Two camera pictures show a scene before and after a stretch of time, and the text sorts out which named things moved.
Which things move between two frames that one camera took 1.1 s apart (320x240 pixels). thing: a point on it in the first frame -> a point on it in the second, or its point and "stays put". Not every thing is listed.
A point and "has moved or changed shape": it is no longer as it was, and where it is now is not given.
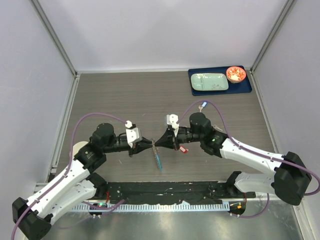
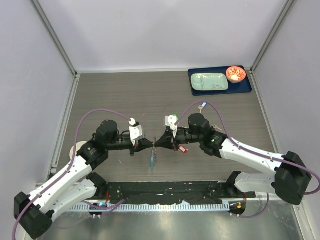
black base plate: x=152 y=193 stays put
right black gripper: x=167 y=141 stays put
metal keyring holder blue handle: x=157 y=156 has moved or changed shape
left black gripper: x=139 y=146 stays put
